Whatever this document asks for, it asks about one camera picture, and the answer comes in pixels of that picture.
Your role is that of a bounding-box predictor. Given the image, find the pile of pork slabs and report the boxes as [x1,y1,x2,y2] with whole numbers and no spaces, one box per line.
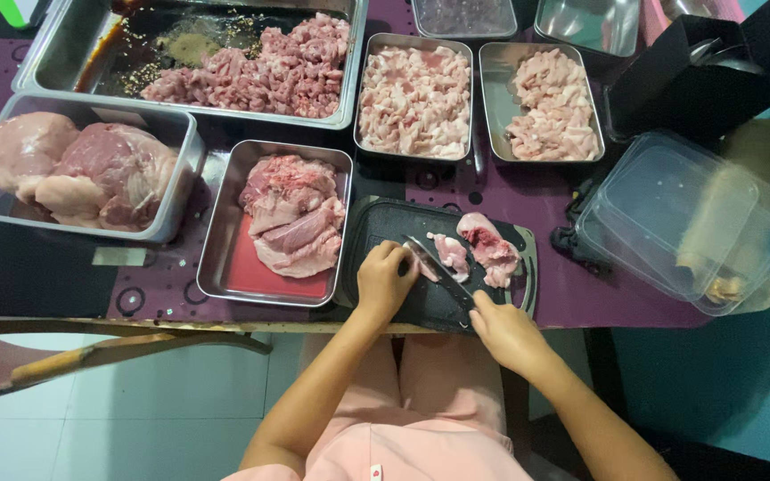
[238,154,346,279]

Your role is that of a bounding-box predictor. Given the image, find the medium steel tray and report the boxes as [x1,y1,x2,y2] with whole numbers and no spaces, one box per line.
[196,139,354,308]

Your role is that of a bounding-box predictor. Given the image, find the small pork strip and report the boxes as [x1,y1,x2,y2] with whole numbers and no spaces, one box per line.
[404,242,441,283]

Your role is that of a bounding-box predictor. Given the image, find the wooden chair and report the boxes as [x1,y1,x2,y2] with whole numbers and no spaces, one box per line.
[0,323,274,406]

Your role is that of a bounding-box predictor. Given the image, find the heap of diced red pork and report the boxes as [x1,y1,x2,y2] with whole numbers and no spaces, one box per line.
[140,12,351,120]

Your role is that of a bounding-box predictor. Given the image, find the person's pink clothing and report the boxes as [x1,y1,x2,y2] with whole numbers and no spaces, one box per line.
[221,333,534,481]

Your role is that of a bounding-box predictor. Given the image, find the stack of clear plastic containers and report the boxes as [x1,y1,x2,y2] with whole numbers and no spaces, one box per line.
[575,130,770,317]

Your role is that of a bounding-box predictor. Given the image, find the large raw pork cuts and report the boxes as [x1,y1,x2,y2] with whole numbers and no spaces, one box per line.
[0,111,179,233]

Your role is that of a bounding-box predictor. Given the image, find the empty steel tray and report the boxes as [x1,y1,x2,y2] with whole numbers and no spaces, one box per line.
[534,0,641,58]

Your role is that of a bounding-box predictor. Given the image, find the heap of diced pork fat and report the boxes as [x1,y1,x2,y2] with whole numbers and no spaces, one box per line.
[359,45,471,160]

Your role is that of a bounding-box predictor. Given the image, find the kitchen knife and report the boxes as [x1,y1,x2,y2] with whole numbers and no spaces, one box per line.
[403,234,478,311]

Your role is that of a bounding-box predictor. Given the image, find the pink pork chunk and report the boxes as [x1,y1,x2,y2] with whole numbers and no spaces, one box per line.
[426,232,471,283]

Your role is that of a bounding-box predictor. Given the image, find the large steel marinade tray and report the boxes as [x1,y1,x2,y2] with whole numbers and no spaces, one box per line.
[12,0,369,130]

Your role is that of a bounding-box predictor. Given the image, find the black cutting board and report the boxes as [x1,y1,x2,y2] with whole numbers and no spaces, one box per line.
[333,196,538,334]

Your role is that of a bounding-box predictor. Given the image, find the black box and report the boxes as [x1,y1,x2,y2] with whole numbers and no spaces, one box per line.
[603,13,770,144]

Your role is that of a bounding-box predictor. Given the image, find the steel tray with full fat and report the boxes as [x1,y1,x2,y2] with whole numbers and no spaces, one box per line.
[353,32,475,165]

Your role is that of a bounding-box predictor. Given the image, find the clear plastic container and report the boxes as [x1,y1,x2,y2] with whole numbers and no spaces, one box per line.
[411,0,518,41]

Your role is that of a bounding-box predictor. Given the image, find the heap of pale pork pieces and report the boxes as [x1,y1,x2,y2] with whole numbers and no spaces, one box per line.
[504,48,600,162]

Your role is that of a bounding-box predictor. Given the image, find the dark sauce with spices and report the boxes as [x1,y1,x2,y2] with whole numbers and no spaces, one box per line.
[74,0,306,98]

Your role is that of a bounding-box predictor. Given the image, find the black cloth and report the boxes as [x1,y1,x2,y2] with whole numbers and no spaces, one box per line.
[550,175,616,275]

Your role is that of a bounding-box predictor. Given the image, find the person's right hand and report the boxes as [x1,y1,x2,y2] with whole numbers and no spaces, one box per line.
[468,290,549,379]

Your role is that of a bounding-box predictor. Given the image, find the steel tray half filled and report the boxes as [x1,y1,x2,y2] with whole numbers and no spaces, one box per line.
[479,42,606,164]

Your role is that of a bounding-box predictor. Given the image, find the person's left hand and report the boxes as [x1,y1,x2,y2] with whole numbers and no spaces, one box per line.
[356,240,421,324]

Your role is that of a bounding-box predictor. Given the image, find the purple patterned tablecloth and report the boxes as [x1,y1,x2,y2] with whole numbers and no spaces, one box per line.
[0,0,713,330]

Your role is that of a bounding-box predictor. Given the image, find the large pork piece with fat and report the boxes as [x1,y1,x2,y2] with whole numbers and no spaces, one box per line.
[456,212,523,289]

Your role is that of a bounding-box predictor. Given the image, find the deep steel pan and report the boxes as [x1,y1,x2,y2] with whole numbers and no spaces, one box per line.
[0,92,204,244]

